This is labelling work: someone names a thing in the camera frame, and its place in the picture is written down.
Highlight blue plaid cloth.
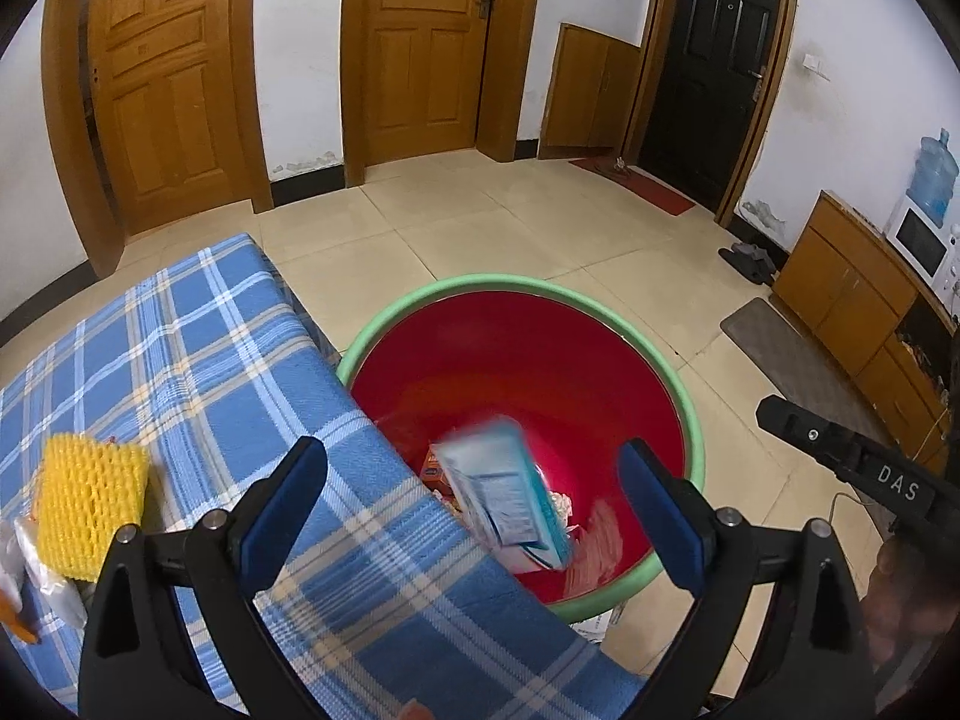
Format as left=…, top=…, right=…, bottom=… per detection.
left=0, top=232, right=650, bottom=720

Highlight black door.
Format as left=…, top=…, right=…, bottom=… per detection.
left=637, top=0, right=785, bottom=211

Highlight dark slippers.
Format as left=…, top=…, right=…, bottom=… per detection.
left=718, top=242, right=777, bottom=286

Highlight blue water bottle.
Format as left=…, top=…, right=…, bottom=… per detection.
left=904, top=129, right=960, bottom=227

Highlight wooden sideboard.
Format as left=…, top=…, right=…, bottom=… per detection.
left=771, top=191, right=960, bottom=477

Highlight person's right hand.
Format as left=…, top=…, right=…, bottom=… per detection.
left=874, top=532, right=960, bottom=653

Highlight red floor mat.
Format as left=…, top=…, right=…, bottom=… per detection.
left=568, top=157, right=697, bottom=217

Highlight white teal box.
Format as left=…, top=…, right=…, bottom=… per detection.
left=437, top=414, right=577, bottom=572

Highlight orange bread package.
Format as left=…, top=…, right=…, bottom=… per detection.
left=0, top=585, right=42, bottom=646

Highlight clear plastic bag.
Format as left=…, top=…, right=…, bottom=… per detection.
left=0, top=517, right=87, bottom=627

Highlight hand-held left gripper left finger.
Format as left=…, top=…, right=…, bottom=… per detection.
left=79, top=436, right=331, bottom=720

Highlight wooden door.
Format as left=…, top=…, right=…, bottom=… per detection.
left=360, top=0, right=500, bottom=166
left=88, top=0, right=252, bottom=237

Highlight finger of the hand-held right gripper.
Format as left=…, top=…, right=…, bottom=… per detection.
left=756, top=394, right=863, bottom=477

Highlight yellow foam net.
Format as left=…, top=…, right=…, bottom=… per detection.
left=36, top=435, right=151, bottom=582

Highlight orange box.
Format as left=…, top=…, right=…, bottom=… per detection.
left=424, top=444, right=462, bottom=500

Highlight white microwave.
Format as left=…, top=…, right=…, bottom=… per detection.
left=885, top=199, right=960, bottom=290

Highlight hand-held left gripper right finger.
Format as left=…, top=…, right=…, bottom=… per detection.
left=619, top=437, right=878, bottom=720

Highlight grey floor mat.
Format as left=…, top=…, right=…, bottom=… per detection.
left=720, top=297, right=901, bottom=451

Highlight red basin with green rim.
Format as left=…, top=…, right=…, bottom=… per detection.
left=335, top=275, right=706, bottom=608

